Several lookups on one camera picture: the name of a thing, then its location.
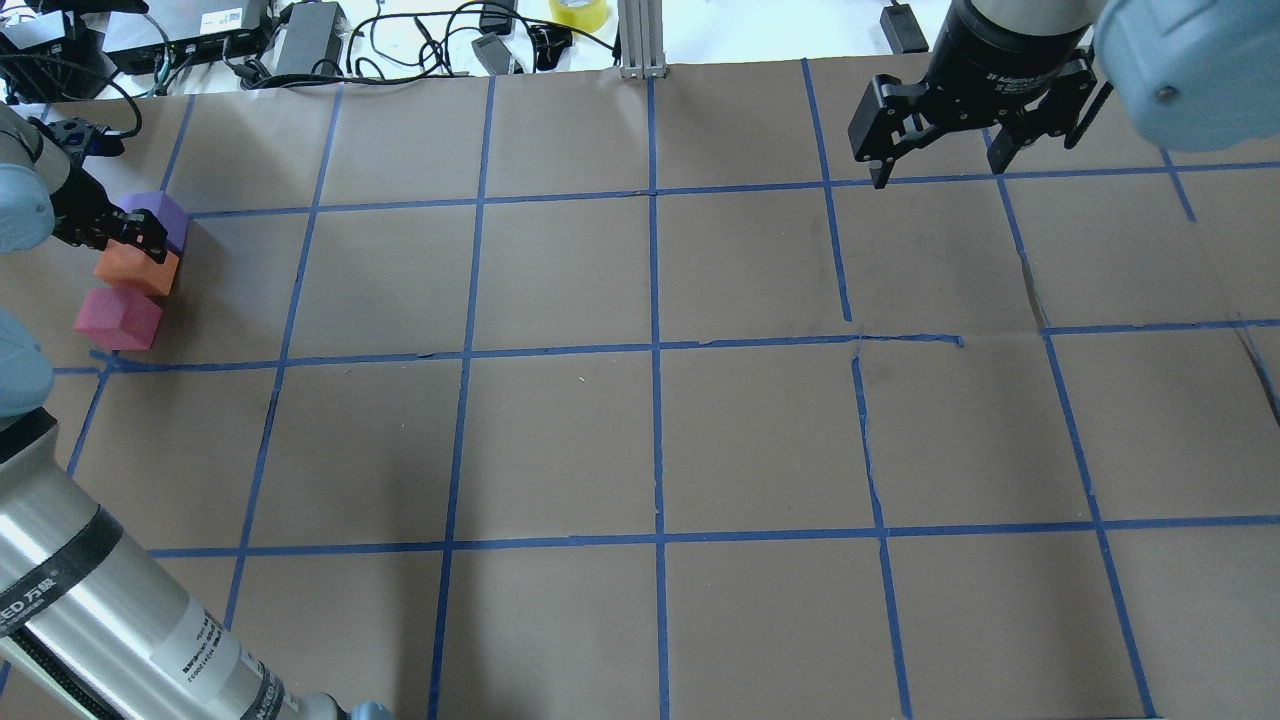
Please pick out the orange foam block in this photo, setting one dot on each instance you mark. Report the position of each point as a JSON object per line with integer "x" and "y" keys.
{"x": 124, "y": 266}

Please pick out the grey power brick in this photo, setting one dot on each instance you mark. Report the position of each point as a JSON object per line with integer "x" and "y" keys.
{"x": 312, "y": 39}

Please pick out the pink foam block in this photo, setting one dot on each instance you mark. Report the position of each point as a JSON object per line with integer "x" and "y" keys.
{"x": 118, "y": 319}

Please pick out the yellow tape roll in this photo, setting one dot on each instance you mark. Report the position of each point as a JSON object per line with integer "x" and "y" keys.
{"x": 586, "y": 15}

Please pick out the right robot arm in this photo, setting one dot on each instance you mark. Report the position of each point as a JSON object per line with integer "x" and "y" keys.
{"x": 1194, "y": 76}

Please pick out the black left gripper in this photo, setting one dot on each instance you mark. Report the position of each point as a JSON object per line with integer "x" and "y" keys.
{"x": 78, "y": 209}

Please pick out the black electronics box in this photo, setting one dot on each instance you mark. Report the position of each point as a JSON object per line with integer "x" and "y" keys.
{"x": 176, "y": 31}

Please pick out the aluminium frame post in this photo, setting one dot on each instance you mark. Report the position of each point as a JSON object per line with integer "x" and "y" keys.
{"x": 641, "y": 35}

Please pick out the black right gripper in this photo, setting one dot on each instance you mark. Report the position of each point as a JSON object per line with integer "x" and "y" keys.
{"x": 1003, "y": 52}

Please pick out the purple foam block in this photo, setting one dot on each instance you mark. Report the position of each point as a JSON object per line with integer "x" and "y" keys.
{"x": 174, "y": 219}

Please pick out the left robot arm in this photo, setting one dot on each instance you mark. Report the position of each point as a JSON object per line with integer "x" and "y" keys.
{"x": 87, "y": 611}

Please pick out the black power adapter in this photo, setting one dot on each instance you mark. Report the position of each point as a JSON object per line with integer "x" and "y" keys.
{"x": 901, "y": 29}

